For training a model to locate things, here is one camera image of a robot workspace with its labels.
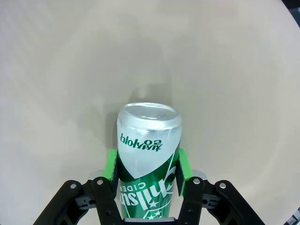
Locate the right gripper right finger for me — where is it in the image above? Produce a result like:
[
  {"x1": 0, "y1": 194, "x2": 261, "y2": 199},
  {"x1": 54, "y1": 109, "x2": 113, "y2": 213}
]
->
[{"x1": 174, "y1": 148, "x2": 267, "y2": 225}]

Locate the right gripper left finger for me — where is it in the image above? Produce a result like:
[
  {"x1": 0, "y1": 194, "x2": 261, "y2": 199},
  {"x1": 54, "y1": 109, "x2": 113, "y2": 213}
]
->
[{"x1": 32, "y1": 149, "x2": 122, "y2": 225}]

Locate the green Chilsung cider can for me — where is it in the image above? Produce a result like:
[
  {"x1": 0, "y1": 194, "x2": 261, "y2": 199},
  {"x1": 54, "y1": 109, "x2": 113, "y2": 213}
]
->
[{"x1": 116, "y1": 102, "x2": 183, "y2": 221}]

